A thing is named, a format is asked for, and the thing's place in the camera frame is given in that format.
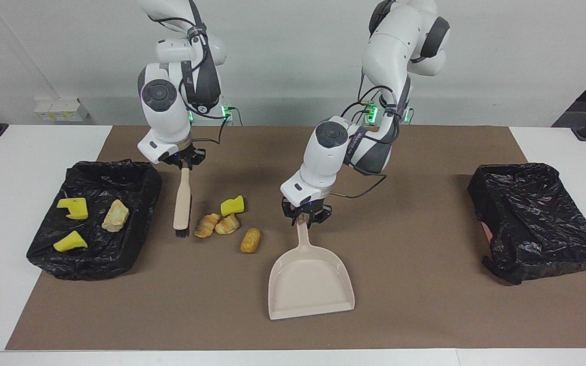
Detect beige hand brush black bristles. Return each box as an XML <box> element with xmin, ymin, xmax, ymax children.
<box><xmin>172</xmin><ymin>167</ymin><xmax>193</xmax><ymax>239</ymax></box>

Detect brown oval bread roll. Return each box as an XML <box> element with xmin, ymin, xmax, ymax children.
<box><xmin>240</xmin><ymin>227</ymin><xmax>262</xmax><ymax>254</ymax></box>

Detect yellow notched sponge piece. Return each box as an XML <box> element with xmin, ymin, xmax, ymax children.
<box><xmin>220</xmin><ymin>195</ymin><xmax>245</xmax><ymax>217</ymax></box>

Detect orange striped croissant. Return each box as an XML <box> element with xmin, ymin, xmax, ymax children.
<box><xmin>194</xmin><ymin>213</ymin><xmax>221</xmax><ymax>238</ymax></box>

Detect beige plastic dustpan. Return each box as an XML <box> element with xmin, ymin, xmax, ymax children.
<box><xmin>268</xmin><ymin>213</ymin><xmax>356</xmax><ymax>321</ymax></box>

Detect pale striped croissant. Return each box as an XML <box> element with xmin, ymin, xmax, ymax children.
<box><xmin>215</xmin><ymin>213</ymin><xmax>241</xmax><ymax>235</ymax></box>

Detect pale bread chunk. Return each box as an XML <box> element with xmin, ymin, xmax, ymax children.
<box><xmin>101</xmin><ymin>199</ymin><xmax>131</xmax><ymax>233</ymax></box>

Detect yellow and green sponge piece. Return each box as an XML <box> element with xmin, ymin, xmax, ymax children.
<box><xmin>56</xmin><ymin>197</ymin><xmax>90</xmax><ymax>221</ymax></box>

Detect yellow wedge sponge piece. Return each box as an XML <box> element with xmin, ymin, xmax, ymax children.
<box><xmin>53</xmin><ymin>230</ymin><xmax>89</xmax><ymax>253</ymax></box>

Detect black bag-lined trash bin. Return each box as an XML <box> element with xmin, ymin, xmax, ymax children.
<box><xmin>26</xmin><ymin>159</ymin><xmax>163</xmax><ymax>281</ymax></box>

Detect bag-lined bin showing pink side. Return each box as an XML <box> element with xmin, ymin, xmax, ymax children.
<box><xmin>467</xmin><ymin>162</ymin><xmax>586</xmax><ymax>285</ymax></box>

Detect brown paper table mat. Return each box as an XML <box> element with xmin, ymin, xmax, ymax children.
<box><xmin>6</xmin><ymin>126</ymin><xmax>586</xmax><ymax>351</ymax></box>

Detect plain white electrical box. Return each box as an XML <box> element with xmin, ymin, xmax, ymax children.
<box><xmin>50</xmin><ymin>98</ymin><xmax>90</xmax><ymax>122</ymax></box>

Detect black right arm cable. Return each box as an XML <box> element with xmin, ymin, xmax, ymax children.
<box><xmin>145</xmin><ymin>15</ymin><xmax>228</xmax><ymax>148</ymax></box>

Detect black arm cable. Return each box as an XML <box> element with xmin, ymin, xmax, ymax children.
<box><xmin>331</xmin><ymin>71</ymin><xmax>416</xmax><ymax>200</ymax></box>
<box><xmin>145</xmin><ymin>15</ymin><xmax>228</xmax><ymax>148</ymax></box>

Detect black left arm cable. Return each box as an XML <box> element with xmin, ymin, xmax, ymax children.
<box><xmin>331</xmin><ymin>71</ymin><xmax>416</xmax><ymax>200</ymax></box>

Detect black left base cable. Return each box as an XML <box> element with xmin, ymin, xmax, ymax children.
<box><xmin>340</xmin><ymin>99</ymin><xmax>371</xmax><ymax>126</ymax></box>

